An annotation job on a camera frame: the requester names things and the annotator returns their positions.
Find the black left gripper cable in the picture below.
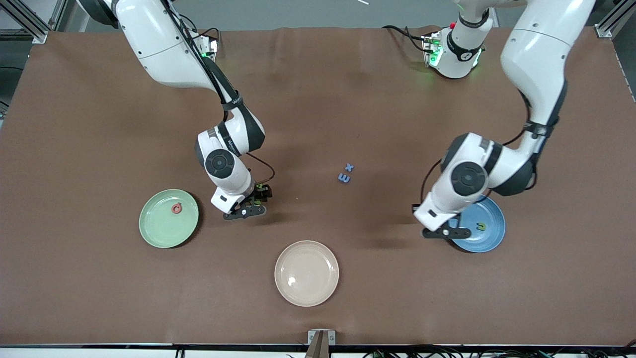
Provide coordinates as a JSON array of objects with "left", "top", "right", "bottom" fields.
[{"left": 420, "top": 124, "right": 535, "bottom": 205}]

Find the tangled cable bundle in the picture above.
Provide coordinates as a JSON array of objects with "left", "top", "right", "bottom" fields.
[{"left": 363, "top": 346, "right": 636, "bottom": 358}]

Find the black base cable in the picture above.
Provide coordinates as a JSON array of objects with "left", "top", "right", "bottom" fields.
[
  {"left": 181, "top": 15, "right": 220, "bottom": 41},
  {"left": 382, "top": 25, "right": 429, "bottom": 53}
]

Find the black left base cable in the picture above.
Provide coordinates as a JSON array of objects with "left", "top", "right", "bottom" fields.
[{"left": 382, "top": 25, "right": 429, "bottom": 53}]

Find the aluminium frame profile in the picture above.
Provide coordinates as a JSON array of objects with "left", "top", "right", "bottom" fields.
[
  {"left": 0, "top": 0, "right": 68, "bottom": 44},
  {"left": 595, "top": 0, "right": 636, "bottom": 39}
]

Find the light green plate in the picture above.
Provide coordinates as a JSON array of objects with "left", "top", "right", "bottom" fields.
[{"left": 139, "top": 189, "right": 200, "bottom": 249}]

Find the blue plate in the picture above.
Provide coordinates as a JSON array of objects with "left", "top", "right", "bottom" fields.
[{"left": 450, "top": 195, "right": 506, "bottom": 253}]

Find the metal camera pole mount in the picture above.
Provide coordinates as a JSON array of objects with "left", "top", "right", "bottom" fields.
[{"left": 304, "top": 330, "right": 336, "bottom": 358}]

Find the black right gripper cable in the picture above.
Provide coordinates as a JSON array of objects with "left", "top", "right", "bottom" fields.
[{"left": 164, "top": 0, "right": 275, "bottom": 187}]

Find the beige plate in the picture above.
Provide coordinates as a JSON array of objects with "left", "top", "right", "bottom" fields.
[{"left": 274, "top": 240, "right": 340, "bottom": 307}]

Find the brown table mat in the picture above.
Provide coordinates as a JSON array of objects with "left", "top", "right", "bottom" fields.
[{"left": 0, "top": 26, "right": 636, "bottom": 346}]

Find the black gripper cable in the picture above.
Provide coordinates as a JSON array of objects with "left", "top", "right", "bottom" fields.
[
  {"left": 420, "top": 124, "right": 535, "bottom": 205},
  {"left": 164, "top": 0, "right": 275, "bottom": 187}
]

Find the left base box green light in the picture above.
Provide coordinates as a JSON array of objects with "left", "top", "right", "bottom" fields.
[{"left": 422, "top": 31, "right": 444, "bottom": 69}]

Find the black right base cable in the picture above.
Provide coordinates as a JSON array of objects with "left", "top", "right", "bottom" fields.
[{"left": 181, "top": 15, "right": 220, "bottom": 41}]

